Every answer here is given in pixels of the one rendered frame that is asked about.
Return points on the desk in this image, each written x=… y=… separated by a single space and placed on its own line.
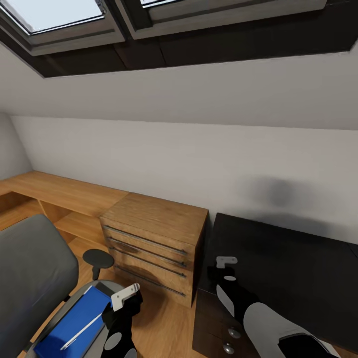
x=308 y=279

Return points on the folder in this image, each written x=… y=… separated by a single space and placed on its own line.
x=90 y=305

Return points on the swivel chair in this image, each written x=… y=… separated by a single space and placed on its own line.
x=38 y=270

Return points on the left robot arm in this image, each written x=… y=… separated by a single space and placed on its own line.
x=126 y=304

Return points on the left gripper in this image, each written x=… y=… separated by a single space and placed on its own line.
x=130 y=308

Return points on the pen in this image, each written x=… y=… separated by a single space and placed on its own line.
x=71 y=340

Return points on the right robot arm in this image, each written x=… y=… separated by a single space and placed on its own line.
x=272 y=335

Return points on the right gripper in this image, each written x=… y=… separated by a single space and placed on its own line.
x=213 y=272

